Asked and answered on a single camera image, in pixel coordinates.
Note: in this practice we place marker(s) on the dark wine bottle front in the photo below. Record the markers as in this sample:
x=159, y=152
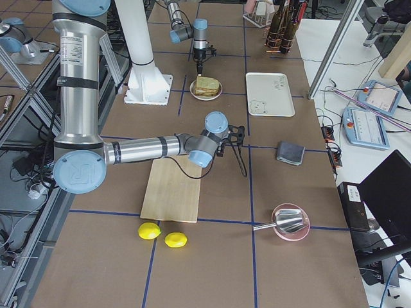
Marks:
x=289, y=22

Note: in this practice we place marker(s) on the teach pendant far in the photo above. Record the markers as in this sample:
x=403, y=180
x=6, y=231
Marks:
x=380, y=97

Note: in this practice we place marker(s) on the yellow lemon far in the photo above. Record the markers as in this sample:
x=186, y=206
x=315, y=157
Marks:
x=175, y=240

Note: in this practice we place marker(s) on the water bottle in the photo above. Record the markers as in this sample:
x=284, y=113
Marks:
x=376, y=30

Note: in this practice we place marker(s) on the wooden cutting board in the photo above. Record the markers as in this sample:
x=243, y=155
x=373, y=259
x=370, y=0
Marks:
x=173, y=190

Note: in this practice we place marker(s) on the metal scoop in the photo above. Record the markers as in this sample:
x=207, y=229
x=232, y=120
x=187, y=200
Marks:
x=286, y=221

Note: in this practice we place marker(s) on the white pillar mount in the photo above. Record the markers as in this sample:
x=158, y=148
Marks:
x=146, y=84

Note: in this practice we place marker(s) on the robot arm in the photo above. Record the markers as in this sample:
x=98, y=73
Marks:
x=81, y=156
x=182, y=30

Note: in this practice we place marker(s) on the dark wine bottle middle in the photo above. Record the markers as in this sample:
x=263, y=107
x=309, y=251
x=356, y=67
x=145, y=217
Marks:
x=273, y=36

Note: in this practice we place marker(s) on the pink bowl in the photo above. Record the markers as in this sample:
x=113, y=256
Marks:
x=299, y=235

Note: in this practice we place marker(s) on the clear rod with stand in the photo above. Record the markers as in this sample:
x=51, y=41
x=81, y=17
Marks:
x=364, y=106

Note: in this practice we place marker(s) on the yellow lemon near board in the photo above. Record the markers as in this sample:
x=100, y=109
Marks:
x=149, y=231

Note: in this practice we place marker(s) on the aluminium frame post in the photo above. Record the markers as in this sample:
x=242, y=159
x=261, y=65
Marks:
x=348, y=17

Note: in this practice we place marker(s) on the teach pendant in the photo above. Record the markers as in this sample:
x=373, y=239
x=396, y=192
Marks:
x=365, y=129
x=380, y=97

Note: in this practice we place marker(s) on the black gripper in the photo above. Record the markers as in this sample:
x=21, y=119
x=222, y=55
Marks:
x=198, y=54
x=220, y=151

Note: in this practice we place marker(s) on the teach pendant near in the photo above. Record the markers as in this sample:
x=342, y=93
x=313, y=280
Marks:
x=365, y=129

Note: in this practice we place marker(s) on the grey folded cloth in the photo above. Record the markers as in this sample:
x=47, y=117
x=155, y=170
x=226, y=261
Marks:
x=290, y=153

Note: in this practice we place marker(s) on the white plate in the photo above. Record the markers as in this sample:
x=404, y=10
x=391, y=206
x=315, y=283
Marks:
x=201, y=97

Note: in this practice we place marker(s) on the white serving tray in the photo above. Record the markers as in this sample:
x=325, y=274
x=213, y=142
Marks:
x=268, y=94

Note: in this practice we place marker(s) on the dark wine bottle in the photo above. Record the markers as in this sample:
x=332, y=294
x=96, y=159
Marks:
x=273, y=36
x=289, y=22

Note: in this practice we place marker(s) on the bread slice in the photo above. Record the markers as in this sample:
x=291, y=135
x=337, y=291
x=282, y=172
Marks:
x=206, y=82
x=208, y=93

